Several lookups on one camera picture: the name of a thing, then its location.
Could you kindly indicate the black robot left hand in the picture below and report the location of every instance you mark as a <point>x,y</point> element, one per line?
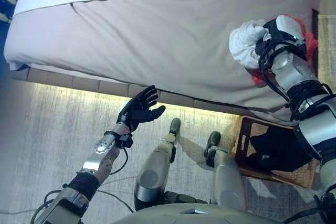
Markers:
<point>140,110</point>

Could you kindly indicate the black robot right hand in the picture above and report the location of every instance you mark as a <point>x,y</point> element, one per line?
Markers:
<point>287,28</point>

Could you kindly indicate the red garment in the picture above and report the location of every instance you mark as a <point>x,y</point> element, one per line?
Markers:
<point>312,40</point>

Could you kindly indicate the white garment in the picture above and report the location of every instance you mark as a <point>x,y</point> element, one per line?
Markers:
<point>244,43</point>

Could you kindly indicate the black garment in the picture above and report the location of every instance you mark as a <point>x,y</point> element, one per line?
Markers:
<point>281,150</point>

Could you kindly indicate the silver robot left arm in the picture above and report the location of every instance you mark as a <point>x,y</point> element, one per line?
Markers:
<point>102,161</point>

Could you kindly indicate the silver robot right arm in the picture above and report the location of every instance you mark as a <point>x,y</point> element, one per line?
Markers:
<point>294,74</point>

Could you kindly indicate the brown wicker basket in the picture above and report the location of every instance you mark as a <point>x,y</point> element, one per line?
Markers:
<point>244,140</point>

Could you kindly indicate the silver robot left leg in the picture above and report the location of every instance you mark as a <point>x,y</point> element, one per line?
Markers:
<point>155,171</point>

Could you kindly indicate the silver robot leg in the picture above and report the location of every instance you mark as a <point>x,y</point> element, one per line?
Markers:
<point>227,176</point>
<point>155,171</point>

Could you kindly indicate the grey streaked rug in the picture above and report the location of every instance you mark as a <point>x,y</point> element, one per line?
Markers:
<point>65,134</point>

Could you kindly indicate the silver robot right leg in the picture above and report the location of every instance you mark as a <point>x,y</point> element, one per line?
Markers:
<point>227,176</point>

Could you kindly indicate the grey robot torso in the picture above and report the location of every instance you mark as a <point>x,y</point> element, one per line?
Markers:
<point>189,217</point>

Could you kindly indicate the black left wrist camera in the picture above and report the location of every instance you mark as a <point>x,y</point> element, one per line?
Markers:
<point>127,141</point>

